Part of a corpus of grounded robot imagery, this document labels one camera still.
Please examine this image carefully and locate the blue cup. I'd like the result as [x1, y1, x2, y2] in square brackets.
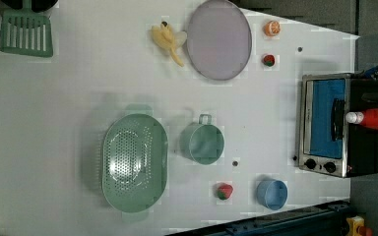
[256, 179, 287, 210]

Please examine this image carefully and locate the yellow orange floor object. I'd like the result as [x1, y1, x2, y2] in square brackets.
[346, 216, 373, 236]

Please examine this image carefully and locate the green cup with handle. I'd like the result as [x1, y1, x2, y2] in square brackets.
[179, 114, 224, 165]

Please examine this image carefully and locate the green perforated colander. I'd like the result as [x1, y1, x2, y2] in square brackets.
[101, 104, 168, 214]

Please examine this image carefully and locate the orange slice toy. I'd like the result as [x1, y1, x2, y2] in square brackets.
[264, 21, 281, 36]

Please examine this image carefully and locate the blue metal frame rail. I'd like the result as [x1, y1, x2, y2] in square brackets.
[167, 201, 355, 236]

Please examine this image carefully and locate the small strawberry toy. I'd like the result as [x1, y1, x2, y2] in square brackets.
[263, 54, 276, 67]

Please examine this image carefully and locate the grey round plate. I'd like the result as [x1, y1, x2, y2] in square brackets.
[186, 0, 252, 81]

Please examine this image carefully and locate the black cylinder object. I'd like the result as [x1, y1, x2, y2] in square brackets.
[0, 0, 59, 13]

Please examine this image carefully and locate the peeled banana toy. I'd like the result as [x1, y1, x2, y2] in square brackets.
[151, 21, 187, 67]

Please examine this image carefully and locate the green slotted spatula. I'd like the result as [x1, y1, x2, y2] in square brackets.
[0, 1, 53, 58]

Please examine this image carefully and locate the red ketchup bottle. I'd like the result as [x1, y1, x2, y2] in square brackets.
[346, 108, 378, 130]

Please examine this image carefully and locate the large strawberry toy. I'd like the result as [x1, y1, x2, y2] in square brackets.
[217, 184, 233, 201]

